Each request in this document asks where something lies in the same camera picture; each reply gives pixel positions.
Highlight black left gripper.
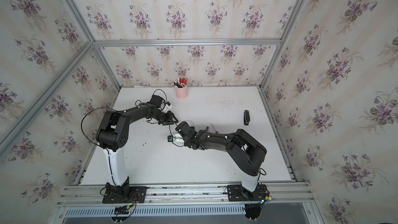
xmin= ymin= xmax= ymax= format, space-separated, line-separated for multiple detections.
xmin=151 ymin=110 xmax=179 ymax=126

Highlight white square alarm clock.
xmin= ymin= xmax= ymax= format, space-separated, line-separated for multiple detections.
xmin=173 ymin=133 xmax=184 ymax=142

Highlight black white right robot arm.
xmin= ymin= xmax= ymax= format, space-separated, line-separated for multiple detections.
xmin=176 ymin=125 xmax=267 ymax=196

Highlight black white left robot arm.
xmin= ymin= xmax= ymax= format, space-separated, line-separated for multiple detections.
xmin=96 ymin=103 xmax=178 ymax=195

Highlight pink pen cup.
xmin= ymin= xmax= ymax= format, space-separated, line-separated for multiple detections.
xmin=174 ymin=85 xmax=188 ymax=99

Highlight red and black pens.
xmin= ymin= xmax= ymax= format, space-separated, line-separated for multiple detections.
xmin=174 ymin=78 xmax=188 ymax=88

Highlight small black remote device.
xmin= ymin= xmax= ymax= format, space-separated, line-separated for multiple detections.
xmin=244 ymin=110 xmax=250 ymax=125

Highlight white ventilation grille strip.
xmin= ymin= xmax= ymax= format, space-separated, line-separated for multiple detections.
xmin=65 ymin=204 xmax=246 ymax=218

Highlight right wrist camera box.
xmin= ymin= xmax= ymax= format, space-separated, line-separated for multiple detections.
xmin=175 ymin=121 xmax=197 ymax=139

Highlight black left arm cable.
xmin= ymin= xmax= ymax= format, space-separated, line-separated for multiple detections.
xmin=80 ymin=106 xmax=108 ymax=148

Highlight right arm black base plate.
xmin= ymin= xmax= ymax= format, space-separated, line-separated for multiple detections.
xmin=224 ymin=184 xmax=270 ymax=203

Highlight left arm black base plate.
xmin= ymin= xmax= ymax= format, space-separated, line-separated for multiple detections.
xmin=102 ymin=186 xmax=147 ymax=204

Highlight aluminium front rail frame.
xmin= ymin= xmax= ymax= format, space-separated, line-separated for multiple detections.
xmin=56 ymin=181 xmax=315 ymax=207

